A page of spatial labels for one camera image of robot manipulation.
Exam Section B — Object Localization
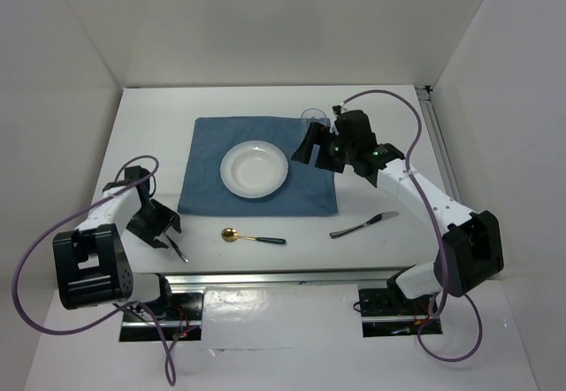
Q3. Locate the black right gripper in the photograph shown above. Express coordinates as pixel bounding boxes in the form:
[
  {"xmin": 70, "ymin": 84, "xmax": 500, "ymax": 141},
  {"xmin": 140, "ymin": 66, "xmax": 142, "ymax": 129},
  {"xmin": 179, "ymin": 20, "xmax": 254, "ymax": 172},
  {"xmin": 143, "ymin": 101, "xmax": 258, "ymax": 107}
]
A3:
[{"xmin": 291, "ymin": 121, "xmax": 356, "ymax": 173}]

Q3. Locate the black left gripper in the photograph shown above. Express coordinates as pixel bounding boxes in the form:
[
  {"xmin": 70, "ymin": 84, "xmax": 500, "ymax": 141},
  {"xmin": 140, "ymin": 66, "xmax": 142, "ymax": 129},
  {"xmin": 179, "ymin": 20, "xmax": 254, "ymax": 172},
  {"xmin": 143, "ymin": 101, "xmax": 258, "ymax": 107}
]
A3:
[{"xmin": 125, "ymin": 197, "xmax": 180, "ymax": 249}]

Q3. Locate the clear plastic cup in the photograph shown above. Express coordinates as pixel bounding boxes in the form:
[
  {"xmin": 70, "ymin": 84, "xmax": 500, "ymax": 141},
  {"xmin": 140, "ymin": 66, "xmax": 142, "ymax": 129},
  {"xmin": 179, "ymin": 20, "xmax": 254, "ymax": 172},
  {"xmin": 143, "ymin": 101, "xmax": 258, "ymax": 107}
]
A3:
[{"xmin": 300, "ymin": 108, "xmax": 328, "ymax": 127}]

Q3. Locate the silver fork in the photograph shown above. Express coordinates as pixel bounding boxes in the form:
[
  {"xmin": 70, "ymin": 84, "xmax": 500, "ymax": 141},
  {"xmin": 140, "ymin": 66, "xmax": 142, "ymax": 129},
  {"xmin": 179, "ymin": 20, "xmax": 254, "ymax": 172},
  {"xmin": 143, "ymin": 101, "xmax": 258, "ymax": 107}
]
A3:
[{"xmin": 166, "ymin": 235, "xmax": 189, "ymax": 263}]

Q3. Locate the blue cloth napkin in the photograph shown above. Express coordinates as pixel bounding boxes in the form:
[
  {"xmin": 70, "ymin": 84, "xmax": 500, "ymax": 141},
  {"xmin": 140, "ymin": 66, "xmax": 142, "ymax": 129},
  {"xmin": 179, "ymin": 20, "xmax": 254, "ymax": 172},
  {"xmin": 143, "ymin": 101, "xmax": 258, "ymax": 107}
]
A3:
[{"xmin": 178, "ymin": 116, "xmax": 338, "ymax": 218}]

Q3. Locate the clear glass plate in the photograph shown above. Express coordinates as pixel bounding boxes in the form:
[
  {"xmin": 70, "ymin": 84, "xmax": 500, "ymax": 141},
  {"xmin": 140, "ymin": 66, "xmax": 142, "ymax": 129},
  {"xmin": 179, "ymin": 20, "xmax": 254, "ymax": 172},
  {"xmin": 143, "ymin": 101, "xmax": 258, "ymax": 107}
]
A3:
[{"xmin": 219, "ymin": 141, "xmax": 288, "ymax": 199}]

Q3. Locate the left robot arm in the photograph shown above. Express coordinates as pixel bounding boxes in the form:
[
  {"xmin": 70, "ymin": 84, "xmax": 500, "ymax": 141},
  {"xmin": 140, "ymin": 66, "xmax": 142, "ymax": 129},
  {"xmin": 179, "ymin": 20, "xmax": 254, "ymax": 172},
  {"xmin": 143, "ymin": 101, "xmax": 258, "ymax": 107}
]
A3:
[{"xmin": 52, "ymin": 180, "xmax": 181, "ymax": 310}]

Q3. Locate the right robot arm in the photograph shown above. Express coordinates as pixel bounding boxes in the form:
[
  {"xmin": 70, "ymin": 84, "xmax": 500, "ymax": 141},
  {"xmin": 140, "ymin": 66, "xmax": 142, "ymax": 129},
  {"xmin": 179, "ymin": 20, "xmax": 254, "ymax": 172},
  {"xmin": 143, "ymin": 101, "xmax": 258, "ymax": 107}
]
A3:
[{"xmin": 292, "ymin": 111, "xmax": 504, "ymax": 313}]

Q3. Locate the silver table knife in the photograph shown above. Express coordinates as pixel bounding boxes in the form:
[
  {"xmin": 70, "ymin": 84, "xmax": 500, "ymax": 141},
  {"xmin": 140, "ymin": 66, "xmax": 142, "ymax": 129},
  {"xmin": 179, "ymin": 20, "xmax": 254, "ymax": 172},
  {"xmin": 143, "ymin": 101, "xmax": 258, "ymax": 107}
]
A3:
[{"xmin": 329, "ymin": 211, "xmax": 399, "ymax": 239}]

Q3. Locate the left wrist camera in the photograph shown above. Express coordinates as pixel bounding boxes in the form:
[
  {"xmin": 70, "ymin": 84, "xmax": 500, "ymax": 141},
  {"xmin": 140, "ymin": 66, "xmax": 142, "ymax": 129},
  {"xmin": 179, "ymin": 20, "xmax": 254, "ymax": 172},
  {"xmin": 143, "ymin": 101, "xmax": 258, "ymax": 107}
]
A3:
[{"xmin": 119, "ymin": 165, "xmax": 150, "ymax": 184}]

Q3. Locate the gold spoon with dark handle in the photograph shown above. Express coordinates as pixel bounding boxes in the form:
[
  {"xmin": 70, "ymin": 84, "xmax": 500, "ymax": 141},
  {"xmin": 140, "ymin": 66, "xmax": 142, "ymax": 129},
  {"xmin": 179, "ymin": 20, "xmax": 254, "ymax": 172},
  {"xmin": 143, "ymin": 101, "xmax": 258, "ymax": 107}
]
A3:
[{"xmin": 221, "ymin": 228, "xmax": 287, "ymax": 246}]

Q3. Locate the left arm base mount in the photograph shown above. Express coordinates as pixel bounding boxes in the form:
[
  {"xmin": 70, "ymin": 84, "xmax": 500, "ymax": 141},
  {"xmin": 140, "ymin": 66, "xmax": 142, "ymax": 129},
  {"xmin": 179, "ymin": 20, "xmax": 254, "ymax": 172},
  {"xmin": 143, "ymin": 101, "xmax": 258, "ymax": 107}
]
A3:
[{"xmin": 119, "ymin": 290, "xmax": 204, "ymax": 342}]

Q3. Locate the aluminium rail frame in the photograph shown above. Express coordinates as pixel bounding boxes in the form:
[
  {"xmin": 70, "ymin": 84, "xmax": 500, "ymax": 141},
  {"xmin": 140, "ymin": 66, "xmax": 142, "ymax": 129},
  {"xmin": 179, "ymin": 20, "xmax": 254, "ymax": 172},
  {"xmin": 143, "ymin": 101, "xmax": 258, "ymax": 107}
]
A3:
[{"xmin": 415, "ymin": 84, "xmax": 487, "ymax": 280}]

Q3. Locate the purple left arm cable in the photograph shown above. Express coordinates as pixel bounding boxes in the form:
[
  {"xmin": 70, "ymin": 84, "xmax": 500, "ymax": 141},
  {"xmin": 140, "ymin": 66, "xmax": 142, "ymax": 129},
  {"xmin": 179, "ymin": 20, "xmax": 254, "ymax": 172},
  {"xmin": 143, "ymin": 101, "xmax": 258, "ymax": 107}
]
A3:
[{"xmin": 11, "ymin": 156, "xmax": 195, "ymax": 387}]

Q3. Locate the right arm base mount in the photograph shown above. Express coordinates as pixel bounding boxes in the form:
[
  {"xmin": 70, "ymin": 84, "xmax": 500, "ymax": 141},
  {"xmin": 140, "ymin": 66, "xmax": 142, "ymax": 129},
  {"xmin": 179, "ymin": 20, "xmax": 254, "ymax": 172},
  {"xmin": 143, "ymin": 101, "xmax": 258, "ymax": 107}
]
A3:
[{"xmin": 352, "ymin": 288, "xmax": 432, "ymax": 338}]

